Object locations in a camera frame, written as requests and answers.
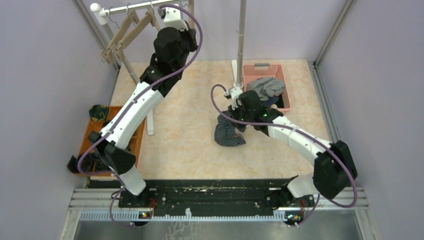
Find beige hanger holding grey underwear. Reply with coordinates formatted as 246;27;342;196
148;7;161;32

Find dark patterned cloth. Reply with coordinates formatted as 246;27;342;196
88;104;109;121

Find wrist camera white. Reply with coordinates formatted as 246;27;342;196
224;86;243;110
158;7;189;32

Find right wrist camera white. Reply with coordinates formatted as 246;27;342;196
224;86;243;110

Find beige clip hanger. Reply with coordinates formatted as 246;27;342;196
98;10;140;65

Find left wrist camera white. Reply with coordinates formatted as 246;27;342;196
158;7;189;32

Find beige hanger holding pinstriped underwear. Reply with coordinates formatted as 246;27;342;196
188;0;196;29

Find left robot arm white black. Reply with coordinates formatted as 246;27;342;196
88;27;201;207

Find dark rolled cloth in tray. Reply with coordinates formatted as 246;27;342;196
66;153;108;174

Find navy pinstriped underwear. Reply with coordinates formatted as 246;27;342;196
214;114;247;147

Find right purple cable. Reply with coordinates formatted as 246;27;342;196
210;84;359;229

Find pink plastic basket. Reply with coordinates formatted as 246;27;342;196
242;63;291;114

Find navy underwear cream waistband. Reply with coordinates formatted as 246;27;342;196
262;96;280;108

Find metal clothes rack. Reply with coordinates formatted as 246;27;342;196
89;0;248;136

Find grey striped underwear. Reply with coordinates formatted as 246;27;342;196
246;76;286;101

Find orange plastic tray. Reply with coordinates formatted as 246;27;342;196
77;106;145;177

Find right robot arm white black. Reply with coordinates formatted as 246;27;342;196
224;87;358;206

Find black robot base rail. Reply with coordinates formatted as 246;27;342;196
86;178;321;220

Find beige hanger holding navy underwear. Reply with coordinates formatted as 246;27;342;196
114;12;151;60

